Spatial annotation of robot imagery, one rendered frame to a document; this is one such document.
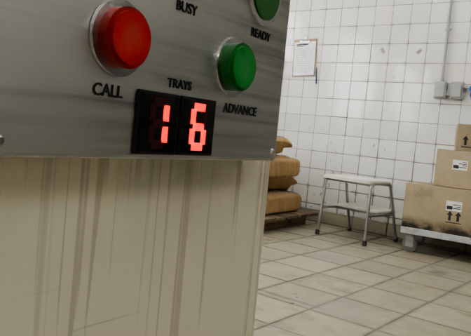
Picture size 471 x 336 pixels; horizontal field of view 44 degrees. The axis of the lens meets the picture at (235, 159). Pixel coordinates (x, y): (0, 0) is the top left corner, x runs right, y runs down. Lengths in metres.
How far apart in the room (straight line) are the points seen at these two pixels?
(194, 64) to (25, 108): 0.12
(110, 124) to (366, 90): 4.53
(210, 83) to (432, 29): 4.35
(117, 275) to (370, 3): 4.64
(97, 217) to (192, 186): 0.09
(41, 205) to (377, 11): 4.64
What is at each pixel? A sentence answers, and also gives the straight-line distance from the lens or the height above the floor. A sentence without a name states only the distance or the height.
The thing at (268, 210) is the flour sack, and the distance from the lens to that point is 4.23.
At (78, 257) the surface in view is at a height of 0.64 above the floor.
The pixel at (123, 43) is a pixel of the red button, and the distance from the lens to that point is 0.28.
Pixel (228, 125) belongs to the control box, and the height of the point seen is 0.72.
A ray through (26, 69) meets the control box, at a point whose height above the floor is 0.74.
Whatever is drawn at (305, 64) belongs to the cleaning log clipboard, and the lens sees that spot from 5.08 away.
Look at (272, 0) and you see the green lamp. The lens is 0.41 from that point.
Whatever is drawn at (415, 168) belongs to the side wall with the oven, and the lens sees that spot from 4.60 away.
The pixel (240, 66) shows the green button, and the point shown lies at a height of 0.76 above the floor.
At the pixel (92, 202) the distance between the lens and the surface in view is 0.33.
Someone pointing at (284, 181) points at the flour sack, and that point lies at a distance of 4.69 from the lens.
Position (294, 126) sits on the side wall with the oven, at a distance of 5.09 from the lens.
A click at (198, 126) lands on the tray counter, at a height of 0.72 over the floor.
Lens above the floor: 0.72
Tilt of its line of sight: 3 degrees down
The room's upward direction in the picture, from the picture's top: 5 degrees clockwise
